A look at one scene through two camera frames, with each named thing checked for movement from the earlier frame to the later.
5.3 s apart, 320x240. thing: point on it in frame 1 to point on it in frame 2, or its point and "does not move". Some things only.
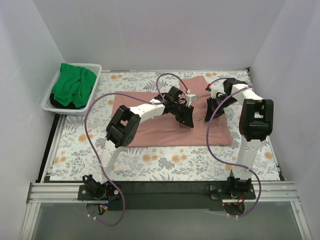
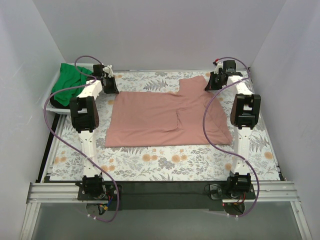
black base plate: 165,195 does not move
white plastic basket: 47,105 does not move
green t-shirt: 74,85 does not move
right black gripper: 212,107 to 215,81
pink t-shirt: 166,129 does not move
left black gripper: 182,114 to 110,83
